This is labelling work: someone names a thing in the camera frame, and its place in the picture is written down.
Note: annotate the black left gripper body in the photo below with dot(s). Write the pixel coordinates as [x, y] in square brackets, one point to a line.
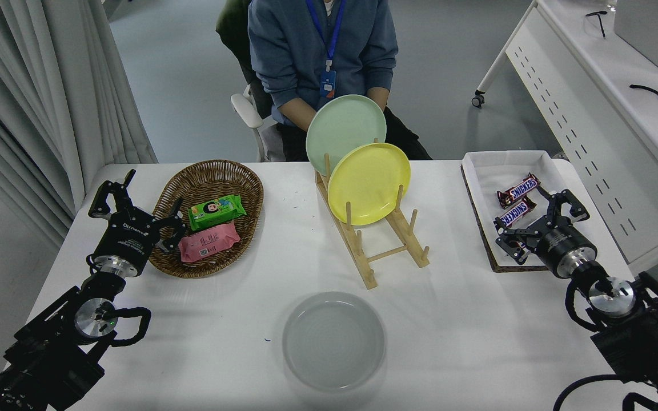
[129, 237]

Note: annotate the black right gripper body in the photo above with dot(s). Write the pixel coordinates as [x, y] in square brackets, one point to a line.
[563, 242]

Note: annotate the grey plate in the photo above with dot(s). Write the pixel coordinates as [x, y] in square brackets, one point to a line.
[333, 341]

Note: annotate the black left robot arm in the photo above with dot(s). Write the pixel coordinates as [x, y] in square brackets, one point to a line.
[49, 348]

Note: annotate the person's left forearm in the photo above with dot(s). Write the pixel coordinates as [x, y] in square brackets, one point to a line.
[379, 97]

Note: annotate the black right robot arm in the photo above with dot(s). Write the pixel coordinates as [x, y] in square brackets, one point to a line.
[643, 337]

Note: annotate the person's right forearm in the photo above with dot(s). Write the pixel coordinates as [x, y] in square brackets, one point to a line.
[296, 114]

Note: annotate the wooden plate rack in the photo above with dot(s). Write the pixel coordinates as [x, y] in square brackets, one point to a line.
[366, 268]

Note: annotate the yellow plate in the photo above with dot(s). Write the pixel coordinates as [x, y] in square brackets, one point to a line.
[369, 182]

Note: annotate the pale green plate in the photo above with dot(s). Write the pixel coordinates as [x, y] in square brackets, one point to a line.
[343, 128]

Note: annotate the brown chocolate snack bar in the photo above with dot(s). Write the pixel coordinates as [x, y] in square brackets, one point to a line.
[520, 189]
[514, 212]

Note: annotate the pink snack pack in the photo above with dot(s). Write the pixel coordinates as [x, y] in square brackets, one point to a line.
[209, 242]

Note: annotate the green snack pack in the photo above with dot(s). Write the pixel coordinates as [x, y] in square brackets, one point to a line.
[217, 211]

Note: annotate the brown wicker basket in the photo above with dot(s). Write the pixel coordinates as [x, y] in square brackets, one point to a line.
[209, 177]

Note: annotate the white lined tray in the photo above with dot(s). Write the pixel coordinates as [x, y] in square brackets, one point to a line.
[506, 165]

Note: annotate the office chair with white armrest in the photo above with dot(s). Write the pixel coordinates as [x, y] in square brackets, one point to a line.
[246, 111]

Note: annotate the white desk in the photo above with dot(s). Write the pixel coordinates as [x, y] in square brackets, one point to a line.
[592, 74]

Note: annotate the grey curtain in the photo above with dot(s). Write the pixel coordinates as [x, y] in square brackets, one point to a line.
[20, 85]

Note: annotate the silver laptop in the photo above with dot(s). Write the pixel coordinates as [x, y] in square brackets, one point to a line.
[649, 31]

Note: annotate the person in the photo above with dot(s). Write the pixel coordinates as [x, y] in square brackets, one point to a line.
[283, 45]

